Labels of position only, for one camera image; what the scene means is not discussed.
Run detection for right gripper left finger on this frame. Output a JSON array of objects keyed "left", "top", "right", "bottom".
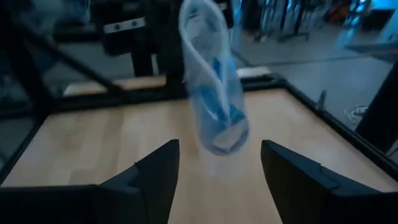
[{"left": 98, "top": 138, "right": 181, "bottom": 224}]

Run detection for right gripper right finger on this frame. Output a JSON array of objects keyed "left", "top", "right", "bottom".
[{"left": 259, "top": 139, "right": 380, "bottom": 224}]

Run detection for clear plastic zip bag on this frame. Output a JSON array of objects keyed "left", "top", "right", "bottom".
[{"left": 178, "top": 0, "right": 250, "bottom": 156}]

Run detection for black frame clamp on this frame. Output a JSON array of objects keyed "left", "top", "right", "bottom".
[{"left": 316, "top": 89, "right": 328, "bottom": 110}]

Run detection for white power strip cables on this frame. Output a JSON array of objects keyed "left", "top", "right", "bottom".
[{"left": 344, "top": 105, "right": 369, "bottom": 126}]

